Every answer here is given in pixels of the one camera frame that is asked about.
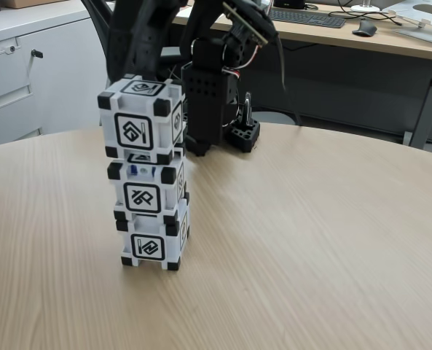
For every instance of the white cube nested-diamond symbol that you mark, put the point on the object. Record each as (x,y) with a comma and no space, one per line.
(132,131)

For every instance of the white drawer cabinet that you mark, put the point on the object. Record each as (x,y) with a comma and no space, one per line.
(55,91)

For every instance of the white round stand base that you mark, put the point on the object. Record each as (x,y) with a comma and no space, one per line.
(365,7)

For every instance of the silver metal clamp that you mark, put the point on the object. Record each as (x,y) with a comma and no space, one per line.
(248,109)

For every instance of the silver laptop stand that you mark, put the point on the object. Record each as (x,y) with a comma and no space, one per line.
(427,33)

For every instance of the bare circuit board camera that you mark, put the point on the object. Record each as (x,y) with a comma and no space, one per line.
(248,22)

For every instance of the white cube crossed-loop symbol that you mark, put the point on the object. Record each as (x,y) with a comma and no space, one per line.
(143,197)

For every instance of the black keyboard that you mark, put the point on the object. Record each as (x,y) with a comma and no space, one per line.
(306,18)

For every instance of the dark computer mouse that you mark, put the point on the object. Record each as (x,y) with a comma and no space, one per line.
(365,28)

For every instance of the white cube bar-diamond symbol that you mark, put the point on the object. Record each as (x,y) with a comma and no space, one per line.
(146,248)

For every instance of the brown cardboard box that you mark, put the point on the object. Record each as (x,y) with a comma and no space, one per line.
(30,3)

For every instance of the black cabinet key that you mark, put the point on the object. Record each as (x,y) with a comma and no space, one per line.
(37,53)

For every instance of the black mesh office chair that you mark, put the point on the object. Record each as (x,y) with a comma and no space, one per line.
(101,36)

